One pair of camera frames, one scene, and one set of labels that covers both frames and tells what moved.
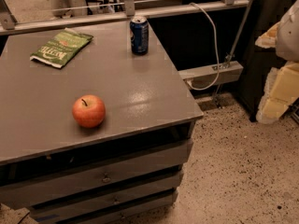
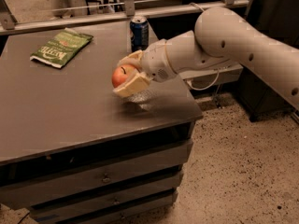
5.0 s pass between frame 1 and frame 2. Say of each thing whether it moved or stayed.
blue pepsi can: stayed
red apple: moved
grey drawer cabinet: stayed
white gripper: moved
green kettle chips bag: stayed
